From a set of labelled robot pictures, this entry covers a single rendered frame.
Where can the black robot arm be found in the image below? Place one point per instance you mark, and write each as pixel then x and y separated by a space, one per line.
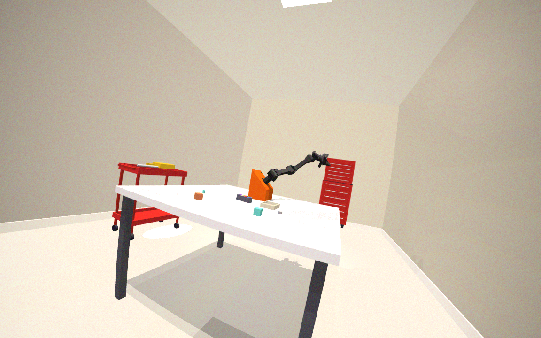
pixel 274 173

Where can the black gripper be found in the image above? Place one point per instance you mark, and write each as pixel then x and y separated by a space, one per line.
pixel 323 160

